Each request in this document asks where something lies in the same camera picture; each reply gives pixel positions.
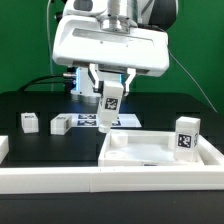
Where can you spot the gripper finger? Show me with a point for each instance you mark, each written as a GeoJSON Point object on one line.
{"type": "Point", "coordinates": [92, 72]}
{"type": "Point", "coordinates": [129, 75]}

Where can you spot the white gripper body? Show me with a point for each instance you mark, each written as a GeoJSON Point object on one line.
{"type": "Point", "coordinates": [79, 41]}

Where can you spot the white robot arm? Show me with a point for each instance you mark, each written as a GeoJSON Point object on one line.
{"type": "Point", "coordinates": [120, 16]}

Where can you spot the fiducial marker sheet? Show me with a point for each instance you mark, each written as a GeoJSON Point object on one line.
{"type": "Point", "coordinates": [91, 120]}

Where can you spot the white left barrier piece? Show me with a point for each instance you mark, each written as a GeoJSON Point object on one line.
{"type": "Point", "coordinates": [4, 147]}

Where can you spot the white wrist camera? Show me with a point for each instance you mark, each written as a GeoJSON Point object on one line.
{"type": "Point", "coordinates": [84, 7]}

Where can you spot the white front barrier wall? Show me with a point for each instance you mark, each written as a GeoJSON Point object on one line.
{"type": "Point", "coordinates": [209, 176]}

